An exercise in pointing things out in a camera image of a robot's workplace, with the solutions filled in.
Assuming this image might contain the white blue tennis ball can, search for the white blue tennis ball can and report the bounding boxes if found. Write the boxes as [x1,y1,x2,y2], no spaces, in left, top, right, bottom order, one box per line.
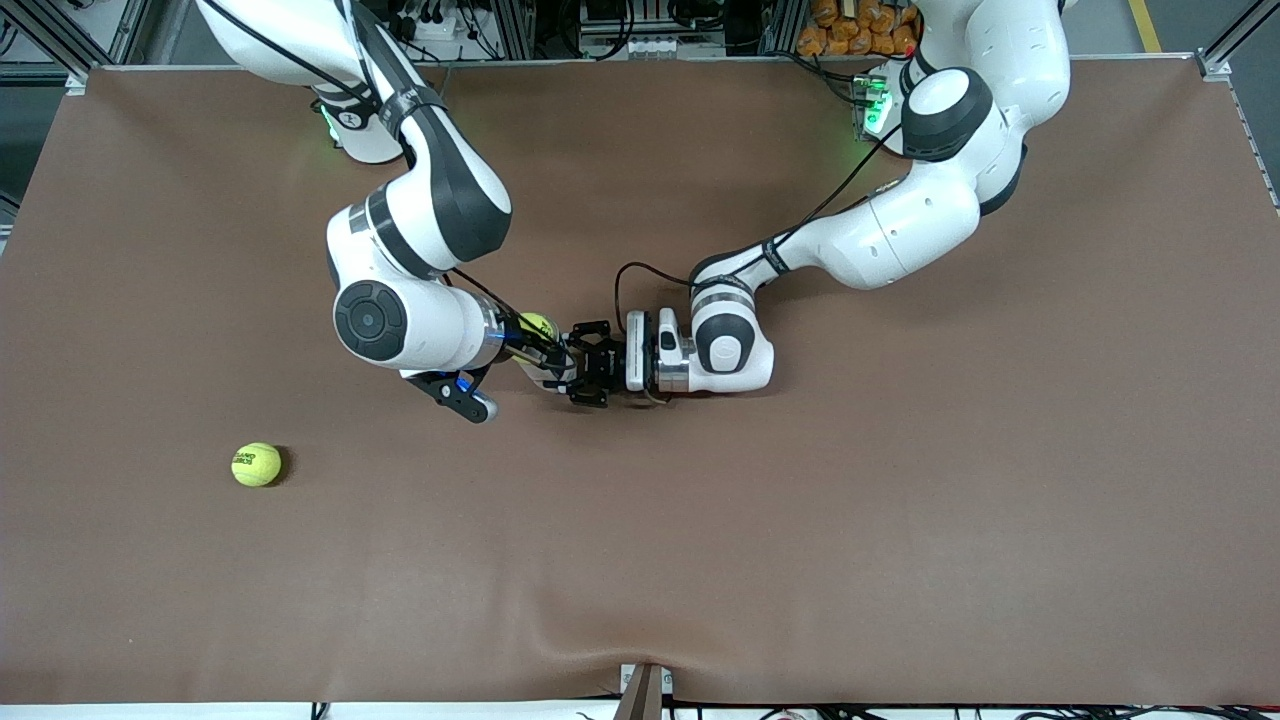
[512,340,583,394]

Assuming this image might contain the white power strip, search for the white power strip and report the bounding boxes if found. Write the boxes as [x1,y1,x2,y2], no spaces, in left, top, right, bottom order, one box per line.
[400,12,473,43]

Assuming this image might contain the brown table mat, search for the brown table mat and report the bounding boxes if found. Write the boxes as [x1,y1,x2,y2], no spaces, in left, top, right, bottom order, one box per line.
[0,55,1280,707]

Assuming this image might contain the orange objects pile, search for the orange objects pile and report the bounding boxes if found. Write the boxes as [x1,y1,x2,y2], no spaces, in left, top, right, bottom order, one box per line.
[795,0,921,58]

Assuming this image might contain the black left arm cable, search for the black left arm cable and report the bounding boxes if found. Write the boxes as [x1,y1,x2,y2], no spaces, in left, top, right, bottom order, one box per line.
[613,100,906,336]

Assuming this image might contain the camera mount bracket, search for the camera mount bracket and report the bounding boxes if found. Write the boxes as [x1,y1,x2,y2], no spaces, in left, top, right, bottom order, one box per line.
[617,662,674,720]

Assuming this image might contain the aluminium frame post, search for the aluminium frame post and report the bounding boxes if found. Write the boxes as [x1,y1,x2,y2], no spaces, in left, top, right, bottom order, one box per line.
[497,0,536,59]
[762,0,806,56]

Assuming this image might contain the aluminium frame strut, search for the aluminium frame strut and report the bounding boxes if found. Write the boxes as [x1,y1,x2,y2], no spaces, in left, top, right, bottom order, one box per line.
[1195,0,1280,83]
[0,0,93,96]

